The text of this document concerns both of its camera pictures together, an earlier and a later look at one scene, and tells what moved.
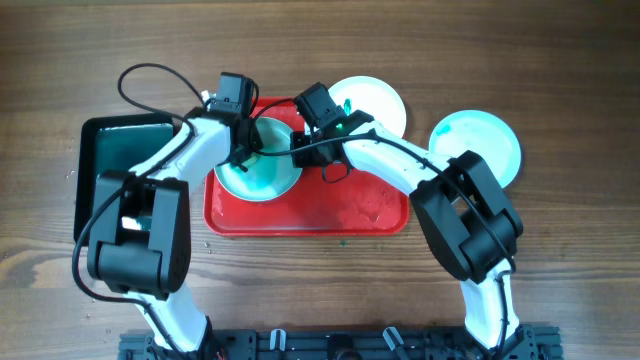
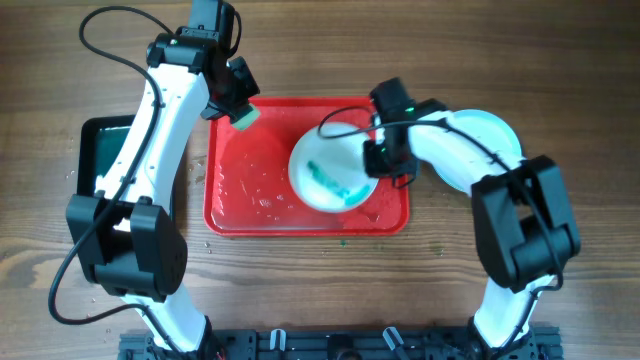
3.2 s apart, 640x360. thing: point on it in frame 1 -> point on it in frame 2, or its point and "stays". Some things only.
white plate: [374, 98] -> [327, 168]
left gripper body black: [251, 144] -> [228, 92]
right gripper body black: [310, 157] -> [384, 161]
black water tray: [116, 143] stays
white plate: [480, 132] stays
